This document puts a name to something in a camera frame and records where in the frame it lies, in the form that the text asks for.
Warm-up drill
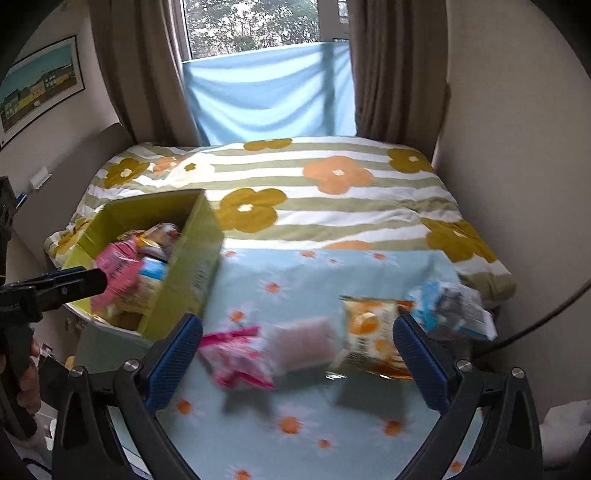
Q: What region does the brown curtain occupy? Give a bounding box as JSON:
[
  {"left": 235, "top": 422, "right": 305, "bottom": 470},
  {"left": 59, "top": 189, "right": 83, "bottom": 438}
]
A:
[
  {"left": 88, "top": 0, "right": 204, "bottom": 146},
  {"left": 346, "top": 0, "right": 451, "bottom": 158}
]

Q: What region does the green cardboard box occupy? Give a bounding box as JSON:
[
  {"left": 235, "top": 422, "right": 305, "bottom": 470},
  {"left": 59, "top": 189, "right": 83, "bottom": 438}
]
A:
[{"left": 60, "top": 188, "right": 225, "bottom": 334}]

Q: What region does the black clothes rack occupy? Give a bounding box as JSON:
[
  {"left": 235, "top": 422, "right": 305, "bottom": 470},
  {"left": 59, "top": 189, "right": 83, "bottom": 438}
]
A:
[{"left": 475, "top": 277, "right": 591, "bottom": 361}]

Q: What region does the orange yellow snack packet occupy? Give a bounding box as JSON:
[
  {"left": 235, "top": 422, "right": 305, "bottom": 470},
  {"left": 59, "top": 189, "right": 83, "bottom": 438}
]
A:
[{"left": 339, "top": 295, "right": 414, "bottom": 377}]

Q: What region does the daisy print tablecloth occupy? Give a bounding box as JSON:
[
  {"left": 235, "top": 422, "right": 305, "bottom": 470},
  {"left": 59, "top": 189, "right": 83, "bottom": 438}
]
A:
[{"left": 111, "top": 247, "right": 490, "bottom": 480}]

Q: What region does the white blue snack packet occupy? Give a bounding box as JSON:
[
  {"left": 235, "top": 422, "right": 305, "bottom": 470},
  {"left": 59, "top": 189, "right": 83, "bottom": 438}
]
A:
[{"left": 406, "top": 281, "right": 497, "bottom": 340}]

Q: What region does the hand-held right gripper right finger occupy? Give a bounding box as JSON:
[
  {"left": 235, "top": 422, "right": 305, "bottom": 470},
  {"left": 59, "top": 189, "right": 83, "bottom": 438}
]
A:
[{"left": 392, "top": 314, "right": 546, "bottom": 480}]

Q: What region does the pink striped snack packet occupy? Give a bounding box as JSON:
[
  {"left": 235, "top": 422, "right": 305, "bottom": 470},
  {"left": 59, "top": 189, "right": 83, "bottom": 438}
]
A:
[{"left": 90, "top": 240, "right": 144, "bottom": 315}]

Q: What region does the window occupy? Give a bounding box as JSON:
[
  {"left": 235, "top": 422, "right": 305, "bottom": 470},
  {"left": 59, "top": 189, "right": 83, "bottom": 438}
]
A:
[{"left": 178, "top": 0, "right": 352, "bottom": 61}]

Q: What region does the cream garment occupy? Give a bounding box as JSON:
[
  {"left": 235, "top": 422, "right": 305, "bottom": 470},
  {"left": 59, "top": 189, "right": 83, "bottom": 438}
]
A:
[{"left": 540, "top": 401, "right": 591, "bottom": 467}]

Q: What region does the light blue cloth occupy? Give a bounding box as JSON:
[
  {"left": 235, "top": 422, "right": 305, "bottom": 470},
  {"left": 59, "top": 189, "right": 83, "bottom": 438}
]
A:
[{"left": 181, "top": 39, "right": 357, "bottom": 146}]

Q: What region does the pale pink snack packet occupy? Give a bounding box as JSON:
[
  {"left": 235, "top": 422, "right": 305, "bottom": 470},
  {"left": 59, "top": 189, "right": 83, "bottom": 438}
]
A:
[{"left": 270, "top": 316, "right": 340, "bottom": 372}]

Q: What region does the blue label snack packet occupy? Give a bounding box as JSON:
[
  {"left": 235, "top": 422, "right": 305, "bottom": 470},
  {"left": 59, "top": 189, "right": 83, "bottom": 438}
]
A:
[{"left": 136, "top": 256, "right": 169, "bottom": 296}]

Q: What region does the pink white snack packet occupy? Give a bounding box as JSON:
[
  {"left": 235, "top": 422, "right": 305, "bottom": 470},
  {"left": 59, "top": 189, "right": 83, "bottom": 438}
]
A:
[{"left": 199, "top": 325, "right": 278, "bottom": 391}]

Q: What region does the person's left hand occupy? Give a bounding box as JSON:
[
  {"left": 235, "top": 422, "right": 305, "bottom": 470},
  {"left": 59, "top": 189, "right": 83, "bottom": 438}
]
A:
[{"left": 16, "top": 330, "right": 43, "bottom": 416}]

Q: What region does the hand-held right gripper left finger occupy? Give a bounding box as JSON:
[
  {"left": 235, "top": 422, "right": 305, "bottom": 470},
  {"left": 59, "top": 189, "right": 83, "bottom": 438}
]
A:
[{"left": 53, "top": 313, "right": 206, "bottom": 480}]

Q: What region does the grey bed headboard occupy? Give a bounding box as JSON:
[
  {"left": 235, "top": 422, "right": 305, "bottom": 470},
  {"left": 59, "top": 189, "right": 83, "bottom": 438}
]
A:
[{"left": 11, "top": 122, "right": 139, "bottom": 273}]

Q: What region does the flower print striped blanket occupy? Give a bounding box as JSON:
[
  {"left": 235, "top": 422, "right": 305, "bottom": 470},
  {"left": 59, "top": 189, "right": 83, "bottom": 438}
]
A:
[{"left": 44, "top": 136, "right": 517, "bottom": 310}]

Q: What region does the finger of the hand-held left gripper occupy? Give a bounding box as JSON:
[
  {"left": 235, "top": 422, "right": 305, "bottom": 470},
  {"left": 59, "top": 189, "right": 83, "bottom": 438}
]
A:
[
  {"left": 18, "top": 268, "right": 108, "bottom": 317},
  {"left": 42, "top": 268, "right": 86, "bottom": 284}
]

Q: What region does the framed wall picture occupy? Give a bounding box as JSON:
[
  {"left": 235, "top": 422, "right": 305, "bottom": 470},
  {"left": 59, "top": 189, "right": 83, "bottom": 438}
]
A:
[{"left": 0, "top": 36, "right": 86, "bottom": 148}]

